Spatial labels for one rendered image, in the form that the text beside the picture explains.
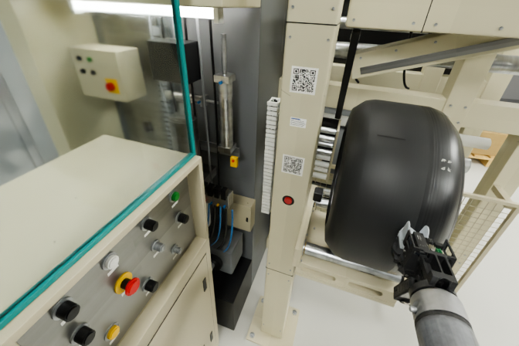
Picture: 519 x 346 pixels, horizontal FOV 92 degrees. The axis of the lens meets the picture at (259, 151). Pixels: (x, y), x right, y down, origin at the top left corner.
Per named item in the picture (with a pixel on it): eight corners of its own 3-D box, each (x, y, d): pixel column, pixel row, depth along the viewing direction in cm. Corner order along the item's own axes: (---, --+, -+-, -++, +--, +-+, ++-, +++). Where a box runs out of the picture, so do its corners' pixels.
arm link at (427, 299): (460, 351, 39) (403, 330, 41) (450, 322, 43) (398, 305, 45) (482, 321, 36) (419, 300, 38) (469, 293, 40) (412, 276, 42)
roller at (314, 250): (303, 243, 98) (300, 254, 96) (303, 239, 95) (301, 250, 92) (400, 272, 89) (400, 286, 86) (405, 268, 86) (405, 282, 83)
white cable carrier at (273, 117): (260, 212, 103) (266, 101, 79) (264, 204, 107) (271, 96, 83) (271, 215, 102) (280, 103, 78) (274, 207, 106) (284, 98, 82)
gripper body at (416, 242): (448, 237, 49) (473, 290, 39) (432, 267, 53) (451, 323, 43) (405, 226, 51) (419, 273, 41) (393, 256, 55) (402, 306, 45)
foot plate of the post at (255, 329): (245, 339, 146) (245, 337, 145) (260, 296, 168) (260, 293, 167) (290, 358, 139) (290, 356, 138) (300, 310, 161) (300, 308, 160)
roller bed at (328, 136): (290, 174, 136) (296, 123, 121) (296, 160, 148) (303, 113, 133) (327, 182, 130) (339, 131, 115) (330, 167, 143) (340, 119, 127)
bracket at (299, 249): (291, 266, 94) (294, 249, 89) (309, 199, 126) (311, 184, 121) (300, 269, 93) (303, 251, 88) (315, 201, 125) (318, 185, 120)
